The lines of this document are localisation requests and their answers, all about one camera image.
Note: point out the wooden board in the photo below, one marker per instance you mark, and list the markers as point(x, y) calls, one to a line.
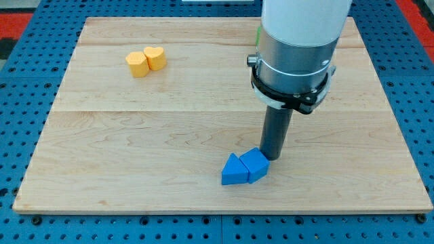
point(117, 145)

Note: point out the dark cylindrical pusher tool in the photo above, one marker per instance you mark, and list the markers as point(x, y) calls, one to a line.
point(274, 131)

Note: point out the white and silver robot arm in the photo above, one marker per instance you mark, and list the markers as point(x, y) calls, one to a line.
point(291, 68)

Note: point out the blue triangle block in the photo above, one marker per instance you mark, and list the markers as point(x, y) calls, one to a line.
point(234, 171)

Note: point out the yellow pentagon block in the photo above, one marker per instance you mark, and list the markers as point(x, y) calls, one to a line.
point(138, 64)

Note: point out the blue cube block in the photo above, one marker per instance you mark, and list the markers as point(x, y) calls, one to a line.
point(256, 163)

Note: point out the yellow heart block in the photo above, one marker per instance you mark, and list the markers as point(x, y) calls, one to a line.
point(155, 57)

